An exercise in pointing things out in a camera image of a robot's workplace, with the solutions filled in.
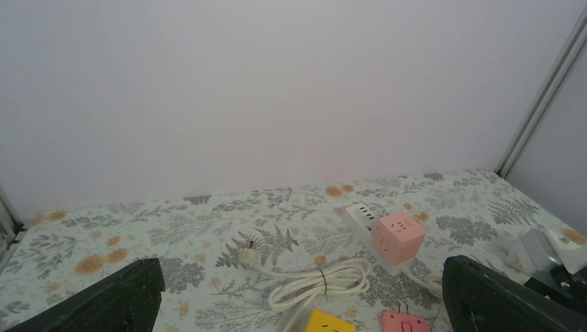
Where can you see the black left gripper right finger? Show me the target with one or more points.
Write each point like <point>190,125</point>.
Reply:
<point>478,298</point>

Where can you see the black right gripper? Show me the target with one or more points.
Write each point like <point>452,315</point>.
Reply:
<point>559,285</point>

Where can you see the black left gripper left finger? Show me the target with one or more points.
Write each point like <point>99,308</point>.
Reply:
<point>127,300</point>

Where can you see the pink plug adapter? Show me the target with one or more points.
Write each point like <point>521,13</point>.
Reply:
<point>402,321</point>

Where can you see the pink cube socket adapter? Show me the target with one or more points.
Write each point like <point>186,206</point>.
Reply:
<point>398,237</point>

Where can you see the floral patterned table mat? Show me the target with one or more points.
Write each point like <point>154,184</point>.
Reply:
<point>472,212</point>

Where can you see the white power strip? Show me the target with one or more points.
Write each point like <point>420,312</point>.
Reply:
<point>362,221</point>

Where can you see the yellow cube socket adapter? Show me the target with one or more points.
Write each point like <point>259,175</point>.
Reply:
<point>320,321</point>

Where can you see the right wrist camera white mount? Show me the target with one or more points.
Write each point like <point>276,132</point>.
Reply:
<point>542,251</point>

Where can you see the left aluminium corner post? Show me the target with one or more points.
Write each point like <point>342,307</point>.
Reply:
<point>12,230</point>

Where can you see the aluminium corner frame post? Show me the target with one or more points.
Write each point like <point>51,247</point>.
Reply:
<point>545,95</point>

